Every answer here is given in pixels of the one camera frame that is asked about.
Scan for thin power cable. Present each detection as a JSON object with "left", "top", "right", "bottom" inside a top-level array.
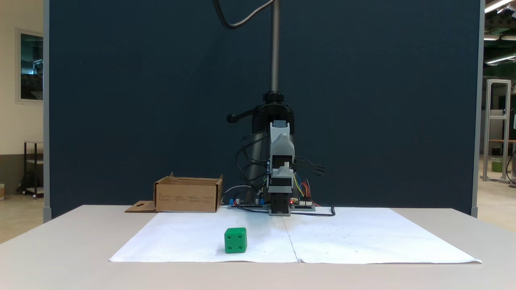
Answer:
[{"left": 221, "top": 185, "right": 251, "bottom": 202}]

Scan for black servo wire loop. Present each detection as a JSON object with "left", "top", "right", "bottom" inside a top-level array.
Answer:
[
  {"left": 293, "top": 157, "right": 326, "bottom": 178},
  {"left": 241, "top": 131, "right": 270, "bottom": 164},
  {"left": 236, "top": 149, "right": 270, "bottom": 193}
]

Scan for green circuit board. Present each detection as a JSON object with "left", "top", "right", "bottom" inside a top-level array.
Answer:
[{"left": 291, "top": 199, "right": 316, "bottom": 212}]

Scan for white paper sheet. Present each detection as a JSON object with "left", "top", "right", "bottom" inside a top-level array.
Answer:
[
  {"left": 109, "top": 207, "right": 299, "bottom": 263},
  {"left": 282, "top": 207, "right": 483, "bottom": 265}
]

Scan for grey camera cable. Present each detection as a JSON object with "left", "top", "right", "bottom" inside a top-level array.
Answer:
[{"left": 212, "top": 0, "right": 275, "bottom": 30}]

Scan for green dice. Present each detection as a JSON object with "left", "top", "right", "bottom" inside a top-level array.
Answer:
[{"left": 224, "top": 228, "right": 248, "bottom": 254}]

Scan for dark blue partition panel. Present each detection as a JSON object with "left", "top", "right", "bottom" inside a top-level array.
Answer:
[{"left": 43, "top": 0, "right": 485, "bottom": 220}]

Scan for aluminium profile frame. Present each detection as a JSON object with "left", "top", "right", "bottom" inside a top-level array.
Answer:
[{"left": 483, "top": 79, "right": 512, "bottom": 184}]

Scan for brown cardboard box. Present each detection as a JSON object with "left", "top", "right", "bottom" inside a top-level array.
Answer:
[{"left": 125, "top": 172, "right": 223, "bottom": 213}]

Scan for red jumper wire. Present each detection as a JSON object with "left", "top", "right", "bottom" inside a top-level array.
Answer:
[{"left": 302, "top": 180, "right": 320, "bottom": 207}]

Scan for black shelf cart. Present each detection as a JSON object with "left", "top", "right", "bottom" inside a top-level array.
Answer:
[{"left": 17, "top": 141, "right": 44, "bottom": 199}]

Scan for blue circuit board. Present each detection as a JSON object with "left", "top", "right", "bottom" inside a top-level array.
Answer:
[{"left": 228, "top": 197, "right": 266, "bottom": 210}]

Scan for framed wall window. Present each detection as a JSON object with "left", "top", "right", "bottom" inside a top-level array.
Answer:
[{"left": 16, "top": 28, "right": 44, "bottom": 104}]

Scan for black table cable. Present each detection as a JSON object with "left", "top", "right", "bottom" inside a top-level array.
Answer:
[{"left": 290, "top": 205, "right": 336, "bottom": 218}]

